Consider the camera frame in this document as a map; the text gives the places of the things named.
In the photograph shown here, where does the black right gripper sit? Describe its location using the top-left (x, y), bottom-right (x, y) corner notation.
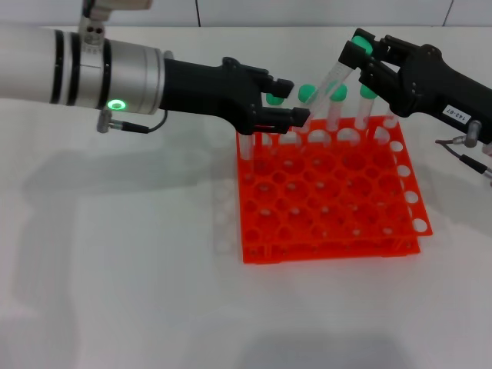
top-left (337, 27), bottom-right (492, 144)

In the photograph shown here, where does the clear test tube green cap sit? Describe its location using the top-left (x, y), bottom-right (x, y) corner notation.
top-left (354, 85), bottom-right (378, 134)
top-left (238, 132), bottom-right (255, 165)
top-left (296, 84), bottom-right (319, 135)
top-left (264, 93), bottom-right (288, 145)
top-left (325, 83), bottom-right (349, 135)

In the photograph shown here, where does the graduated test tube green cap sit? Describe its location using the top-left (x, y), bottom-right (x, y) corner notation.
top-left (309, 35), bottom-right (374, 120)

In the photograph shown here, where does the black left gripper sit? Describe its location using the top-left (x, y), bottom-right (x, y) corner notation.
top-left (159, 56), bottom-right (311, 136)

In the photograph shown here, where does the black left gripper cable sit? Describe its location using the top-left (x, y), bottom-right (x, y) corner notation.
top-left (95, 108), bottom-right (170, 135)

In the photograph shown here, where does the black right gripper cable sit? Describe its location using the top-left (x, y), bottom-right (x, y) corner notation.
top-left (434, 119), bottom-right (492, 180)

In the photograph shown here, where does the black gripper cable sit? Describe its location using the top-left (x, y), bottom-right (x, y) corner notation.
top-left (434, 119), bottom-right (492, 180)
top-left (95, 108), bottom-right (170, 135)

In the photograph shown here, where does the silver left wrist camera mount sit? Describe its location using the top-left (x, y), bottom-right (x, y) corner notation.
top-left (78, 0), bottom-right (153, 53)

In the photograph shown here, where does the orange plastic test tube rack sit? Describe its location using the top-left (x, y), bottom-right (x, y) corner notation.
top-left (234, 114), bottom-right (434, 266)

